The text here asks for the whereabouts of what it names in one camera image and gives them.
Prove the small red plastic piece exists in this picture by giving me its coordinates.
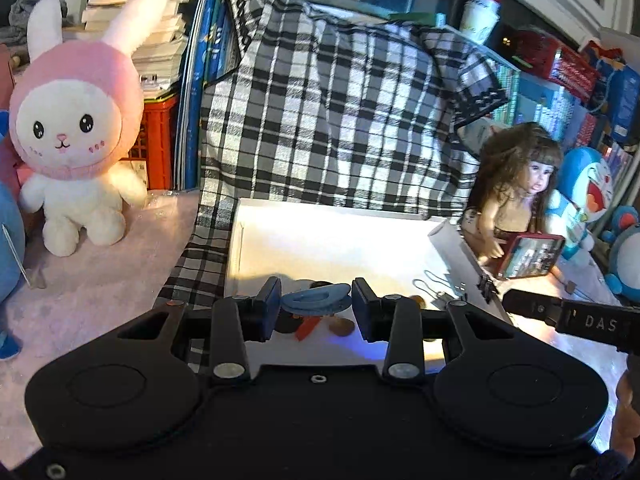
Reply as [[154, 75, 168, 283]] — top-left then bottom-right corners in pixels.
[[295, 316, 323, 342]]

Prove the green book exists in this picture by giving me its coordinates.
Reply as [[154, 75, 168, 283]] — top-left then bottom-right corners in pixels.
[[387, 11, 446, 28]]

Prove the grey crumpled cloth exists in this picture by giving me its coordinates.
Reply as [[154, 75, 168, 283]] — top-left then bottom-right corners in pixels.
[[0, 0, 48, 48]]

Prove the pink hooded bunny plush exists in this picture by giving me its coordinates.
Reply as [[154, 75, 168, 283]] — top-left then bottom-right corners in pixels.
[[9, 0, 168, 257]]

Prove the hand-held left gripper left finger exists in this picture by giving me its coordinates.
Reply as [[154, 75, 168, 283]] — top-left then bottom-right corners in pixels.
[[116, 276, 283, 386]]

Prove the white shallow box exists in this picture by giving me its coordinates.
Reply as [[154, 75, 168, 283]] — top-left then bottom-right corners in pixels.
[[222, 197, 513, 376]]

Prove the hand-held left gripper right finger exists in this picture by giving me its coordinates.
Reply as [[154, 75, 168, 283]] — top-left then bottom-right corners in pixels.
[[351, 277, 518, 386]]

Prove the person's right hand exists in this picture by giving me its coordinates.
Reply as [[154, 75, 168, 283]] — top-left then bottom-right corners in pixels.
[[611, 367, 640, 458]]

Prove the red plastic crate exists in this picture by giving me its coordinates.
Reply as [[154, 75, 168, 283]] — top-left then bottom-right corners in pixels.
[[120, 92, 181, 191]]

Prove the pale pink sheet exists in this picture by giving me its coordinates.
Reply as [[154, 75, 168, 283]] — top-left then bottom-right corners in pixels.
[[0, 190, 203, 466]]

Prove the pink toy house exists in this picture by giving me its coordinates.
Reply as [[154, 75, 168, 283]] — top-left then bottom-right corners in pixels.
[[0, 42, 18, 111]]

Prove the red white cup container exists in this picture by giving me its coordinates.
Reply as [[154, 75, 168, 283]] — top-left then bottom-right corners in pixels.
[[459, 0, 501, 46]]

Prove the blue animal plush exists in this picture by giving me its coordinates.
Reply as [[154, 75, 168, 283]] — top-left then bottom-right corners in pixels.
[[0, 110, 27, 361]]

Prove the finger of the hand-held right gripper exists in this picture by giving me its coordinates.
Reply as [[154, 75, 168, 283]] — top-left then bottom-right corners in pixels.
[[501, 289, 568, 332]]

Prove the row of colourful books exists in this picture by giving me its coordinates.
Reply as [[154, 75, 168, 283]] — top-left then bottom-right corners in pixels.
[[492, 55, 636, 186]]

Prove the long-haired baby doll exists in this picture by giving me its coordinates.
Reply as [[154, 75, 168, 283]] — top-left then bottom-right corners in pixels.
[[460, 121, 566, 268]]

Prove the phone in red case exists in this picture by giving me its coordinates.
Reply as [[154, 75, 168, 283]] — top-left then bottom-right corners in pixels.
[[495, 232, 567, 281]]

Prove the black white checkered cloth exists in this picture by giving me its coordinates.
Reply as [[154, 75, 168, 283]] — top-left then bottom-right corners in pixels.
[[152, 0, 508, 376]]

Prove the red mesh basket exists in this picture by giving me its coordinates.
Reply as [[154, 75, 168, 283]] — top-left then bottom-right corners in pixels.
[[515, 27, 601, 103]]

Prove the blue cat plush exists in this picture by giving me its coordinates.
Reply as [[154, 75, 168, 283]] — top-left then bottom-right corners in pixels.
[[600, 205, 640, 303], [542, 146, 615, 268]]

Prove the blue cardboard box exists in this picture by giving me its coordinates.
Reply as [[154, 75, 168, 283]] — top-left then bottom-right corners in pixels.
[[582, 40, 640, 143]]

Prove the stack of books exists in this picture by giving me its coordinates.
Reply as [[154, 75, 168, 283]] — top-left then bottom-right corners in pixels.
[[80, 0, 206, 91]]

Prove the blue oval lid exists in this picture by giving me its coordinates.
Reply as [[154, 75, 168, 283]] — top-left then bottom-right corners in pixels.
[[280, 283, 353, 317]]

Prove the row of blue books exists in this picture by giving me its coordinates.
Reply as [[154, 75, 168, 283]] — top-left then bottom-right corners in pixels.
[[175, 0, 251, 191]]

